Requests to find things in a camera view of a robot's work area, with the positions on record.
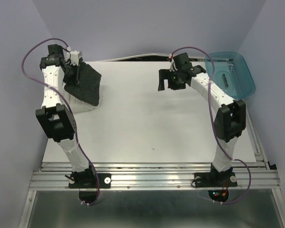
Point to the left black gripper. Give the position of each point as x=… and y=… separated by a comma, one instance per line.
x=76, y=78

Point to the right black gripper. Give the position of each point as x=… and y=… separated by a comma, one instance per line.
x=165, y=74

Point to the black skirt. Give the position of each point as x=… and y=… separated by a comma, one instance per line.
x=88, y=90

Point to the white pleated skirt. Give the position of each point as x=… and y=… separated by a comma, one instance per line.
x=76, y=105

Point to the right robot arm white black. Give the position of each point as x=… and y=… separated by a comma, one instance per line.
x=227, y=115

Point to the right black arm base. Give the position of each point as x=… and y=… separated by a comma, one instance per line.
x=219, y=182

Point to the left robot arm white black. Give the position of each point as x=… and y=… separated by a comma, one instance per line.
x=59, y=68

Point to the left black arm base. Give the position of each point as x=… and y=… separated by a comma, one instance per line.
x=89, y=183

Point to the teal plastic basket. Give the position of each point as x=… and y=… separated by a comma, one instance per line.
x=233, y=65

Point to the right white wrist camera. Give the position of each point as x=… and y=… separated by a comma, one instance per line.
x=173, y=67

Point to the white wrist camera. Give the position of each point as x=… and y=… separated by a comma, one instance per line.
x=74, y=58
x=173, y=67

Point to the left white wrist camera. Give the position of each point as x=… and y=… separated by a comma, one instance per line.
x=74, y=58

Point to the aluminium rail frame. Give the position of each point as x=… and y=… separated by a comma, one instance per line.
x=151, y=182

